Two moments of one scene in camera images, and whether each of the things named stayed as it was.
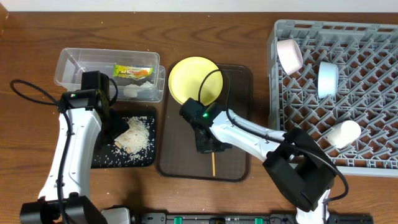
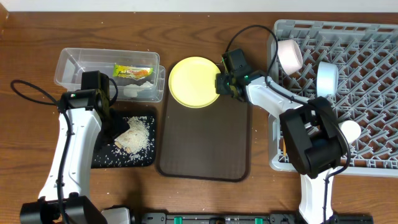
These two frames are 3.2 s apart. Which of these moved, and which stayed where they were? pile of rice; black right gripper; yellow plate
Moved: black right gripper
Stayed: pile of rice; yellow plate
